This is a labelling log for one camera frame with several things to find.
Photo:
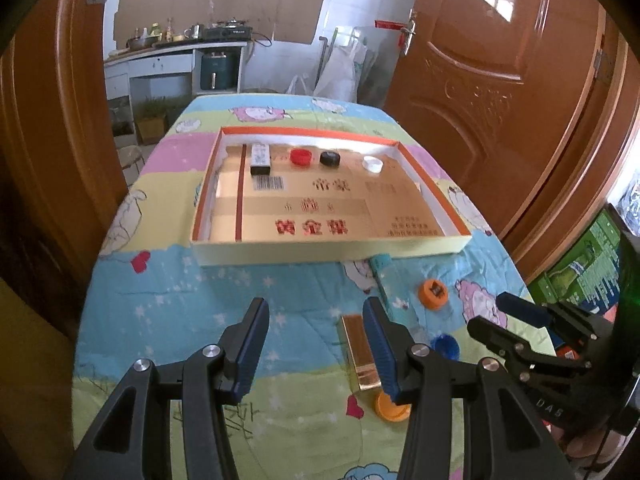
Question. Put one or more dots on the metal wok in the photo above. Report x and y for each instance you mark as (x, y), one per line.
(142, 42)

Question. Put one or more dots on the white cartoon lighter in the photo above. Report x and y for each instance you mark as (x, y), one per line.
(260, 157)

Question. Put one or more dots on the dark green air fryer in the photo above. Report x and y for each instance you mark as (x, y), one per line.
(219, 71)

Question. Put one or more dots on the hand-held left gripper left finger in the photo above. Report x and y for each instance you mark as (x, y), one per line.
(252, 350)

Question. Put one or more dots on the green printed carton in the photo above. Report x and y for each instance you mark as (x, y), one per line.
(585, 260)

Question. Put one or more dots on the white woven sack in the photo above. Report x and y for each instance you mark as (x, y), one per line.
(340, 75)

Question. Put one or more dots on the white kitchen counter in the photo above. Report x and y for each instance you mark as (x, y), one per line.
(160, 62)

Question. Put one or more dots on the black gas stove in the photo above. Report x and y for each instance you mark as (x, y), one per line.
(227, 32)

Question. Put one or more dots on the round metal stool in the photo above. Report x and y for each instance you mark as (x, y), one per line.
(132, 157)

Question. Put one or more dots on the gold lighter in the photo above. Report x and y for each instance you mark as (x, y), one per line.
(357, 355)

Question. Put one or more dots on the blue bottle cap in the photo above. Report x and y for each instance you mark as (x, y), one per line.
(445, 346)

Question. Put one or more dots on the white bottle cap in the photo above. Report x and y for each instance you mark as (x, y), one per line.
(373, 164)

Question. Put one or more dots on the white plastic bag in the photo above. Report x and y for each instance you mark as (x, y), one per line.
(300, 86)

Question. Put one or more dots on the planter box with grass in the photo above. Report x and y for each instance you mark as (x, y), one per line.
(150, 122)

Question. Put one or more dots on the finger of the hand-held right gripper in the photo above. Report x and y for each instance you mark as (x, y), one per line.
(492, 340)
(520, 305)

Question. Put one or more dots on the shallow cardboard tray box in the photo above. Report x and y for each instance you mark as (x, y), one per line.
(325, 230)

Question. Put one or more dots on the metal pole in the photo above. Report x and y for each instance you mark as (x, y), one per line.
(324, 57)

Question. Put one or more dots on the yellow oil bottle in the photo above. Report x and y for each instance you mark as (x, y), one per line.
(155, 32)

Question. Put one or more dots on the black bottle cap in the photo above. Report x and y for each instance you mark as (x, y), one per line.
(330, 158)

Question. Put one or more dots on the red bottle cap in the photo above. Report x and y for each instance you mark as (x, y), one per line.
(301, 157)

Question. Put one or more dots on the metal kettle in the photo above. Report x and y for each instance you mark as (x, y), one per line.
(194, 31)

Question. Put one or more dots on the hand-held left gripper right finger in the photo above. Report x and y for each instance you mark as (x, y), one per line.
(380, 355)

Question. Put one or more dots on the brown glass sauce bottle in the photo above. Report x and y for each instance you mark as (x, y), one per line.
(171, 30)

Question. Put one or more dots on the red paper strip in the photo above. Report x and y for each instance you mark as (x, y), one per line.
(390, 25)

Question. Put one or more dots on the wooden door jamb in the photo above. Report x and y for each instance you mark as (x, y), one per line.
(590, 170)
(55, 110)

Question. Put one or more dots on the teal lighter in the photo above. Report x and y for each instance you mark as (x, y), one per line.
(390, 280)

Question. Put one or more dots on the cartoon sheep printed tablecloth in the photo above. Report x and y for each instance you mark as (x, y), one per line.
(200, 310)

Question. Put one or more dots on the cardboard sheets on wall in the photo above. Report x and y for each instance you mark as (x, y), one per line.
(225, 5)

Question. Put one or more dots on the brown wooden door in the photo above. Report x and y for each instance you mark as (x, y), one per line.
(475, 85)

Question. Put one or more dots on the orange cap with black mark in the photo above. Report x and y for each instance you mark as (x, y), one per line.
(433, 295)

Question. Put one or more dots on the plain orange bottle cap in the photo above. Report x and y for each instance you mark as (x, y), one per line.
(387, 410)

